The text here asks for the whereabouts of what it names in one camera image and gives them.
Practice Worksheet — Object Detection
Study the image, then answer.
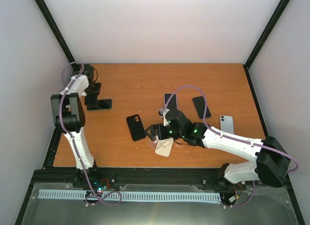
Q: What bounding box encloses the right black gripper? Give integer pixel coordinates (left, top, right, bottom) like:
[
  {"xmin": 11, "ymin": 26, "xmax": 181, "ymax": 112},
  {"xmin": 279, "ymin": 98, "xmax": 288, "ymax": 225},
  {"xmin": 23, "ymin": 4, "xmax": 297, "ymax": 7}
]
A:
[{"xmin": 144, "ymin": 123, "xmax": 184, "ymax": 141}]

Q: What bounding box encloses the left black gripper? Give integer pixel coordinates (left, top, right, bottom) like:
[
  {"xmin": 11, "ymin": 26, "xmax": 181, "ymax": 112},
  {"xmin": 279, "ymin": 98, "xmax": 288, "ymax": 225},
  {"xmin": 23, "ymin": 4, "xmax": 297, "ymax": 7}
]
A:
[{"xmin": 84, "ymin": 83, "xmax": 100, "ymax": 107}]

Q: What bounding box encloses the dark phone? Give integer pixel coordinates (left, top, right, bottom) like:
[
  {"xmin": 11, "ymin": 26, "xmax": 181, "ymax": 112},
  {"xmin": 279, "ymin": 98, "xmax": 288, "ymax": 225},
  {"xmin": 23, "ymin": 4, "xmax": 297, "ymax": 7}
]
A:
[{"xmin": 87, "ymin": 99, "xmax": 112, "ymax": 111}]

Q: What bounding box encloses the black phone case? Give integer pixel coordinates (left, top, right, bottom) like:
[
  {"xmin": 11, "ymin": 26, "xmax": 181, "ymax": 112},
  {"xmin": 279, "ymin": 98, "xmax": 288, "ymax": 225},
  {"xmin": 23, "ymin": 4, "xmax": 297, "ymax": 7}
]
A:
[{"xmin": 126, "ymin": 114, "xmax": 146, "ymax": 142}]

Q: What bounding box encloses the black screen phone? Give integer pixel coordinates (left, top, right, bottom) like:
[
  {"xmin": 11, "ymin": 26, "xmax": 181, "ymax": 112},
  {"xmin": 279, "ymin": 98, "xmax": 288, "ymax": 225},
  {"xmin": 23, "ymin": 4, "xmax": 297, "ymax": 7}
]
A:
[{"xmin": 164, "ymin": 93, "xmax": 178, "ymax": 111}]

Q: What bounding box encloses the lilac phone case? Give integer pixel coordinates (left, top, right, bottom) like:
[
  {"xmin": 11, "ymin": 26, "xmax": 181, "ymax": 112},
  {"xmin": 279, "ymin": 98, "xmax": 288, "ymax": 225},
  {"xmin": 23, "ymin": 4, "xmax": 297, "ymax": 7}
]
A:
[{"xmin": 166, "ymin": 98, "xmax": 179, "ymax": 118}]

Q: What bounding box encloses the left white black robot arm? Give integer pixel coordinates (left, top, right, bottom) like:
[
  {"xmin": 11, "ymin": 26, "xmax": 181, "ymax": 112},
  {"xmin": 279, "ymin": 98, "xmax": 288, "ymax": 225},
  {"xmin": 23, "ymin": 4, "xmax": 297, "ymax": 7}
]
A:
[{"xmin": 50, "ymin": 61, "xmax": 101, "ymax": 188}]

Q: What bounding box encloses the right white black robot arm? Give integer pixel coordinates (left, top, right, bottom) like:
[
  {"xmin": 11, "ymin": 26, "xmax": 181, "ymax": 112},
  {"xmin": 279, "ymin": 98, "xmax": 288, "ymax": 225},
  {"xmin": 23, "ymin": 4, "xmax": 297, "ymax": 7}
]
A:
[{"xmin": 144, "ymin": 109, "xmax": 290, "ymax": 188}]

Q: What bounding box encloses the clear magsafe phone case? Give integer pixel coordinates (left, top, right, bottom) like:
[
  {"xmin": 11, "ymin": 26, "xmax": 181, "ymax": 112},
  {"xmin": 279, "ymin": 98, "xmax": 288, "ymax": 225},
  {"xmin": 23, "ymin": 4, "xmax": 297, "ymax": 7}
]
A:
[{"xmin": 148, "ymin": 138, "xmax": 174, "ymax": 150}]

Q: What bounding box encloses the cream white phone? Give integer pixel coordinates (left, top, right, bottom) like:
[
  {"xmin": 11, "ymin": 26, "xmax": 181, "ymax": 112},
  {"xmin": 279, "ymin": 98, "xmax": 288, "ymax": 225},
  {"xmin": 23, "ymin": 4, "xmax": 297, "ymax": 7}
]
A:
[{"xmin": 155, "ymin": 138, "xmax": 174, "ymax": 157}]

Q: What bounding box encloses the black phone right side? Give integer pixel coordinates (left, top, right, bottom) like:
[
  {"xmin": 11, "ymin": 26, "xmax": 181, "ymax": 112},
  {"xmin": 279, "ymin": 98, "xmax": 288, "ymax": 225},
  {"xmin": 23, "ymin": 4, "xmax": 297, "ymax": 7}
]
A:
[{"xmin": 192, "ymin": 96, "xmax": 211, "ymax": 120}]

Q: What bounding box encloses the light blue phone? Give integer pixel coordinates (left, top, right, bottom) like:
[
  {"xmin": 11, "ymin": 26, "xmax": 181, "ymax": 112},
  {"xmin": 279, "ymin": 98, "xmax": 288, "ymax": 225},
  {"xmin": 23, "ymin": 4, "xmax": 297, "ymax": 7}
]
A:
[{"xmin": 220, "ymin": 115, "xmax": 234, "ymax": 134}]

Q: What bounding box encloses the left green controller board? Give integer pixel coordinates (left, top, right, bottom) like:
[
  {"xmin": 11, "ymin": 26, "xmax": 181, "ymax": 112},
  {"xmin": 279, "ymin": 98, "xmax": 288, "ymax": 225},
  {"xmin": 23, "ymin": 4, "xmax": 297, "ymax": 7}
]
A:
[{"xmin": 94, "ymin": 181, "xmax": 109, "ymax": 193}]

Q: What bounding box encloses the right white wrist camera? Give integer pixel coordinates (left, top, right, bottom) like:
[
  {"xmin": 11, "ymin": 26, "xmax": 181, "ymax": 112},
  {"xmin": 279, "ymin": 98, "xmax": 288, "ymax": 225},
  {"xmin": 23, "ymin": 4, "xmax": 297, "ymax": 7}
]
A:
[{"xmin": 158, "ymin": 108, "xmax": 170, "ymax": 127}]

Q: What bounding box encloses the left black side rail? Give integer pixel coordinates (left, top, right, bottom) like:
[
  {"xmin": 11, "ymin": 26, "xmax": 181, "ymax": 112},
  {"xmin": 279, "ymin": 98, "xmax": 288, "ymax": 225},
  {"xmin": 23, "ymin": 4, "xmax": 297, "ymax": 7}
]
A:
[{"xmin": 42, "ymin": 64, "xmax": 81, "ymax": 170}]

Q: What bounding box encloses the black side rail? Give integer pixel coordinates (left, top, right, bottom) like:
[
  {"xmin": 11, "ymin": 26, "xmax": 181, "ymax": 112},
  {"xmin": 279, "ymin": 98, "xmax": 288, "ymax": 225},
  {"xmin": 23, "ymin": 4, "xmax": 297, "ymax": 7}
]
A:
[
  {"xmin": 244, "ymin": 64, "xmax": 280, "ymax": 174},
  {"xmin": 42, "ymin": 64, "xmax": 81, "ymax": 170}
]

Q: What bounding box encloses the black aluminium frame rail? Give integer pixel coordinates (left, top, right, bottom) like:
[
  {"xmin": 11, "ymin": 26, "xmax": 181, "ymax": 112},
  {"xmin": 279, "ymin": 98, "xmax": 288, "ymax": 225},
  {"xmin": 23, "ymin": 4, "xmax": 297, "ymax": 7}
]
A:
[{"xmin": 31, "ymin": 167, "xmax": 290, "ymax": 190}]

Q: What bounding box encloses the right wired connector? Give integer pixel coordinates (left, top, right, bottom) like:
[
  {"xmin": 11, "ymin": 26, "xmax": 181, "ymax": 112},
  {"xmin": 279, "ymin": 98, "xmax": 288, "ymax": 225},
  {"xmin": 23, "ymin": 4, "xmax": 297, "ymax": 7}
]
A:
[{"xmin": 229, "ymin": 183, "xmax": 243, "ymax": 205}]

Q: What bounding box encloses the light blue cable duct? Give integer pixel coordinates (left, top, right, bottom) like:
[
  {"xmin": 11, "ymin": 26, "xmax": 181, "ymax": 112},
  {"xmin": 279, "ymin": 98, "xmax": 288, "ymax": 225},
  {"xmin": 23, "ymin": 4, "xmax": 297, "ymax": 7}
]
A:
[{"xmin": 37, "ymin": 189, "xmax": 221, "ymax": 204}]

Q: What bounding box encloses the right black side rail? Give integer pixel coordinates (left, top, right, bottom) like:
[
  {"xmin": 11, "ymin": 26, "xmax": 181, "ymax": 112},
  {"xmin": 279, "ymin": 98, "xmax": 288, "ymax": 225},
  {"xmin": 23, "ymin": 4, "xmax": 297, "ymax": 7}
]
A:
[{"xmin": 244, "ymin": 64, "xmax": 280, "ymax": 174}]

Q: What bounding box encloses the left black frame post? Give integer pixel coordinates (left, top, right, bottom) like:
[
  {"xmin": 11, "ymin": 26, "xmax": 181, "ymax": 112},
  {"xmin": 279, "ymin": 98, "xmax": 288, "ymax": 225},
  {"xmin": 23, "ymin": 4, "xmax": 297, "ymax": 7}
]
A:
[{"xmin": 34, "ymin": 0, "xmax": 75, "ymax": 63}]

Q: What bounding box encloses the black frame post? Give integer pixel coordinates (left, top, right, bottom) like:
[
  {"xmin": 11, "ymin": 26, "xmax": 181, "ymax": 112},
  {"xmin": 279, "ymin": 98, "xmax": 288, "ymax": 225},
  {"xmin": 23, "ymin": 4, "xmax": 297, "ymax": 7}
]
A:
[
  {"xmin": 34, "ymin": 0, "xmax": 75, "ymax": 63},
  {"xmin": 244, "ymin": 0, "xmax": 291, "ymax": 71}
]

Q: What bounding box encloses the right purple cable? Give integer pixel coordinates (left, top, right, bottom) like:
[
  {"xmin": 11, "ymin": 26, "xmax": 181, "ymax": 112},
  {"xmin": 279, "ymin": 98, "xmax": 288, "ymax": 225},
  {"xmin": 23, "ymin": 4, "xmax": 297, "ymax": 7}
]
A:
[{"xmin": 164, "ymin": 86, "xmax": 300, "ymax": 209}]

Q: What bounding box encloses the right black frame post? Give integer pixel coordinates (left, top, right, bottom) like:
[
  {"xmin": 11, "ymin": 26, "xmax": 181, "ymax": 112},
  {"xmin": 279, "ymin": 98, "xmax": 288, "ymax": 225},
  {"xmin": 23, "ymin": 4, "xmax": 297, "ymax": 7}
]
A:
[{"xmin": 244, "ymin": 0, "xmax": 291, "ymax": 71}]

